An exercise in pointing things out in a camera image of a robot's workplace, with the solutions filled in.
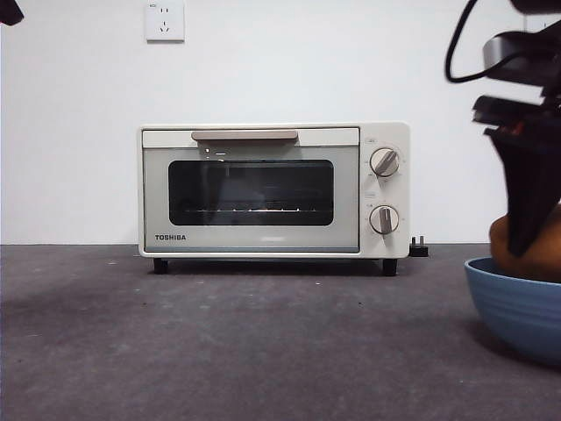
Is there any brown potato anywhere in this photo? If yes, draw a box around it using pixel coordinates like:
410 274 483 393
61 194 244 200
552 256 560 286
488 205 561 282

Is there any blue ribbed bowl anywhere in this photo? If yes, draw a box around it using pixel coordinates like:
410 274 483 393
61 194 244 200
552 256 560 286
464 257 561 368

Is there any glass oven door beige handle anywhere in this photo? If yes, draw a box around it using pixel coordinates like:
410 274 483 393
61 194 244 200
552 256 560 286
140 126 361 254

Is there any beige oven knob slanted pointer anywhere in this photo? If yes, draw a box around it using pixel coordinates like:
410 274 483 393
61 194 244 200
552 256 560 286
370 147 401 178

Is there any cream white Toshiba toaster oven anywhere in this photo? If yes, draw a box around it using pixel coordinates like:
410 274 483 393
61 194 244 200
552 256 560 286
138 121 412 277

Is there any beige oven knob upright pointer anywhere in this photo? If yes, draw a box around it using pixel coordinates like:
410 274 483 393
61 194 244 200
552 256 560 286
369 204 401 236

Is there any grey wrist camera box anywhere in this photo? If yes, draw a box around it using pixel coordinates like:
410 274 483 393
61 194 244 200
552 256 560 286
481 31 561 84

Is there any black camera cable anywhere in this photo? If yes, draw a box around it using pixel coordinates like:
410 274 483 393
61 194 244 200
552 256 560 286
444 0 496 84

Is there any metal wire oven rack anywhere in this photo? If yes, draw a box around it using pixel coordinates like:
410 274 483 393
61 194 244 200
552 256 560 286
181 207 319 216

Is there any white wall socket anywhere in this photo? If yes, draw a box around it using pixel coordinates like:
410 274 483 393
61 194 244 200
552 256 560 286
146 0 186 44

